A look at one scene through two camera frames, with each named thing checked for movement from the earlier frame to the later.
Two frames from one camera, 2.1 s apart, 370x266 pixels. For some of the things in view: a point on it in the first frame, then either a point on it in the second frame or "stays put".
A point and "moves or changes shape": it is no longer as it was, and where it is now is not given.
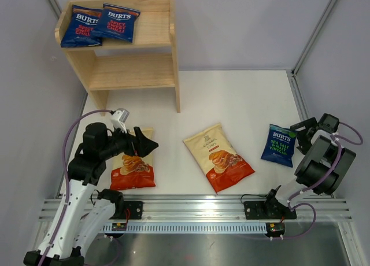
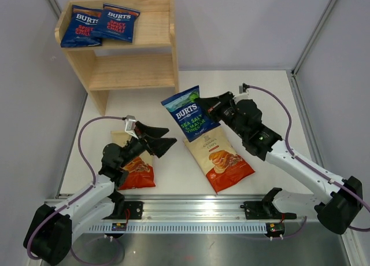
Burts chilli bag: [116, 22] stays put
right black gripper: [303, 146] -> [213, 106]
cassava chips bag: [215, 154] stays put
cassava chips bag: [132, 172] stays put
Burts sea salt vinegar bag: [279, 145] moves or changes shape
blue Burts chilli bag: [82, 23] stays put
